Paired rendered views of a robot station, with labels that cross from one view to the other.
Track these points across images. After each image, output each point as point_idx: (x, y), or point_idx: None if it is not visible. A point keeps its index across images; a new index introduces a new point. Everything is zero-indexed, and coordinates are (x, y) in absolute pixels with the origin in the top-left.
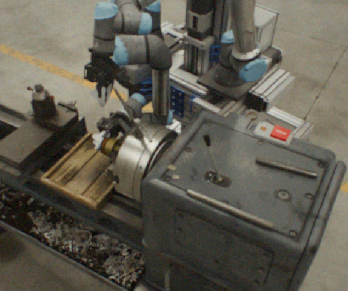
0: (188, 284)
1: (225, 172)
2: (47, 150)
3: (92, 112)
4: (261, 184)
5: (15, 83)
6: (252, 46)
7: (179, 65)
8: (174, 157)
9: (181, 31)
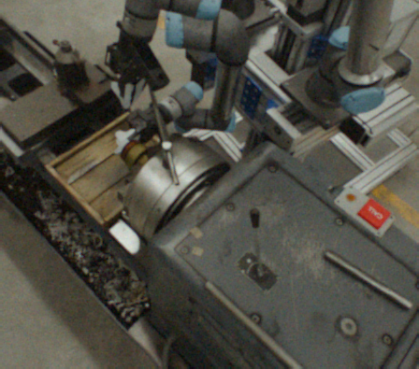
0: (195, 352)
1: (273, 262)
2: (65, 128)
3: (161, 63)
4: (321, 299)
5: (84, 7)
6: (371, 67)
7: (267, 49)
8: (206, 216)
9: None
